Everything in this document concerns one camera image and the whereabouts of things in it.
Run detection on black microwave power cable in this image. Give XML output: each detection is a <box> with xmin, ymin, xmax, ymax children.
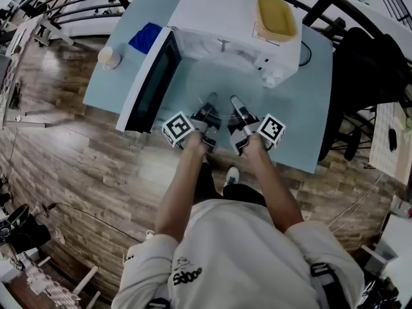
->
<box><xmin>299</xmin><ymin>40</ymin><xmax>313</xmax><ymax>68</ymax></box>

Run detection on pale checked mat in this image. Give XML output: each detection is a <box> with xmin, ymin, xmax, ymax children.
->
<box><xmin>368</xmin><ymin>101</ymin><xmax>412</xmax><ymax>187</ymax></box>

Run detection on black bag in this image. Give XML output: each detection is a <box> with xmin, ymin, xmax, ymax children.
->
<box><xmin>0</xmin><ymin>203</ymin><xmax>53</xmax><ymax>254</ymax></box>

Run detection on white label sticker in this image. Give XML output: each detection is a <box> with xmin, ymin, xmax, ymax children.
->
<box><xmin>252</xmin><ymin>21</ymin><xmax>281</xmax><ymax>46</ymax></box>

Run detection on black floor cable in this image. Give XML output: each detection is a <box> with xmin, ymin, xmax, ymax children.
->
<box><xmin>48</xmin><ymin>202</ymin><xmax>144</xmax><ymax>243</ymax></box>

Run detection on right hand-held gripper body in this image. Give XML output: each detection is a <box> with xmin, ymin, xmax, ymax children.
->
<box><xmin>227</xmin><ymin>113</ymin><xmax>286</xmax><ymax>156</ymax></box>

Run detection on blue cloth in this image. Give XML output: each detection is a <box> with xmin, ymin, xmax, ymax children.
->
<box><xmin>128</xmin><ymin>22</ymin><xmax>163</xmax><ymax>53</ymax></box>

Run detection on black office chair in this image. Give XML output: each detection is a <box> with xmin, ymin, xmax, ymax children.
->
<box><xmin>318</xmin><ymin>26</ymin><xmax>412</xmax><ymax>162</ymax></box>

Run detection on person's right forearm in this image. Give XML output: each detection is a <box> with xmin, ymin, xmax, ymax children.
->
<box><xmin>243</xmin><ymin>135</ymin><xmax>305</xmax><ymax>238</ymax></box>

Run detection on person's left forearm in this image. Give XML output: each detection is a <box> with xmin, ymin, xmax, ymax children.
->
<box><xmin>154</xmin><ymin>133</ymin><xmax>209</xmax><ymax>243</ymax></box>

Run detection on clear glass turntable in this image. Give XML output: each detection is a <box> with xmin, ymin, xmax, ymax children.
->
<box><xmin>183</xmin><ymin>53</ymin><xmax>268</xmax><ymax>131</ymax></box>

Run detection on white wooden rack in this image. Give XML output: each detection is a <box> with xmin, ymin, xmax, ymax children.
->
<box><xmin>0</xmin><ymin>254</ymin><xmax>101</xmax><ymax>309</ymax></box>

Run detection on person's white shoe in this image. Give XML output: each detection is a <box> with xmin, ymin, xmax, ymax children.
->
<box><xmin>225</xmin><ymin>167</ymin><xmax>241</xmax><ymax>187</ymax></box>

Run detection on white microwave oven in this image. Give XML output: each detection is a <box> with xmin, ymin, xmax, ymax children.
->
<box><xmin>115</xmin><ymin>0</ymin><xmax>303</xmax><ymax>134</ymax></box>

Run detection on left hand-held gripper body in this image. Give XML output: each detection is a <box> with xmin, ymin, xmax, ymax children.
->
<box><xmin>162</xmin><ymin>107</ymin><xmax>223</xmax><ymax>156</ymax></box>

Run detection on white cup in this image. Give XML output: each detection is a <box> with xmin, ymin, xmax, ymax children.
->
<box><xmin>97</xmin><ymin>46</ymin><xmax>123</xmax><ymax>71</ymax></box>

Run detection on yellow plastic basin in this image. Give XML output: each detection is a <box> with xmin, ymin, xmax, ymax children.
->
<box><xmin>256</xmin><ymin>0</ymin><xmax>299</xmax><ymax>43</ymax></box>

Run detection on person's white shirt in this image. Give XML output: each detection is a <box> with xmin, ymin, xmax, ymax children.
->
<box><xmin>111</xmin><ymin>200</ymin><xmax>366</xmax><ymax>309</ymax></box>

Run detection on person's black trousers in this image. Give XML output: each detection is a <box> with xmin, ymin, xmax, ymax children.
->
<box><xmin>192</xmin><ymin>161</ymin><xmax>268</xmax><ymax>209</ymax></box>

